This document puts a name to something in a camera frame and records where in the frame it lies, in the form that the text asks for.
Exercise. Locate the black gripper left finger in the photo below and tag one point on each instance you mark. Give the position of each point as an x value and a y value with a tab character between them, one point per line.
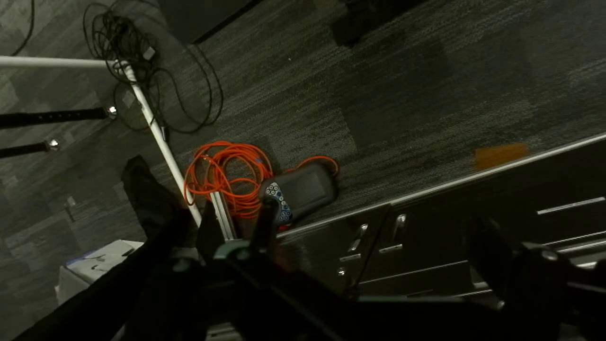
159	208

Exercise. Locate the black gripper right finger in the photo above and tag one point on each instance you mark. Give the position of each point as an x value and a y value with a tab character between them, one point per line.
534	289

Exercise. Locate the white tripod pole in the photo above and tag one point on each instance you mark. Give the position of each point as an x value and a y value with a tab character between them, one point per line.
147	111

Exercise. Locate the dark handheld pendant device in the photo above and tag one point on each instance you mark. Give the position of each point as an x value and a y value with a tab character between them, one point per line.
301	191

